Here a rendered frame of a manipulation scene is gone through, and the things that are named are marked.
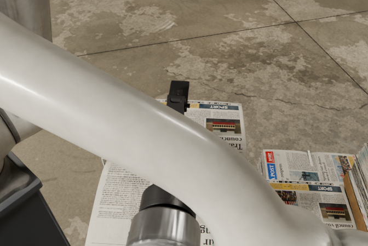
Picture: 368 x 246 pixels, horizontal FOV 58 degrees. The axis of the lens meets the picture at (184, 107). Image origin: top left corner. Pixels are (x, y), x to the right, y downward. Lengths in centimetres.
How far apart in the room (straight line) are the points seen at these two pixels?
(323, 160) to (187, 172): 125
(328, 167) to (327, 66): 166
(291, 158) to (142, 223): 106
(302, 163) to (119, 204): 92
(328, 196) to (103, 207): 66
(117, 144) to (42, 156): 206
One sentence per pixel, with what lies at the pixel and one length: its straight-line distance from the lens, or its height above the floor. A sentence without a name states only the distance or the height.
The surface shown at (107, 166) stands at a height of 114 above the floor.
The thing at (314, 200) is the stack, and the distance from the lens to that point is 105.
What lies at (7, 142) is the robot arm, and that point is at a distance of 79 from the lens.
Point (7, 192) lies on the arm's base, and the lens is 87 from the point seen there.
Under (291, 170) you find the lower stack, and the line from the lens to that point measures 138.
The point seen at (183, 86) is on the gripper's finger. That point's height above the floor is 133.
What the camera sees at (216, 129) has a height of 114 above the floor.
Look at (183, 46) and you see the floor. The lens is 299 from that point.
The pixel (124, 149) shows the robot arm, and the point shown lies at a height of 150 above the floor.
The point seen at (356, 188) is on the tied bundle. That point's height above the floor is 89.
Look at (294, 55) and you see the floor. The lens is 304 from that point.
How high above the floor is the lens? 168
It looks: 45 degrees down
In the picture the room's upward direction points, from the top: straight up
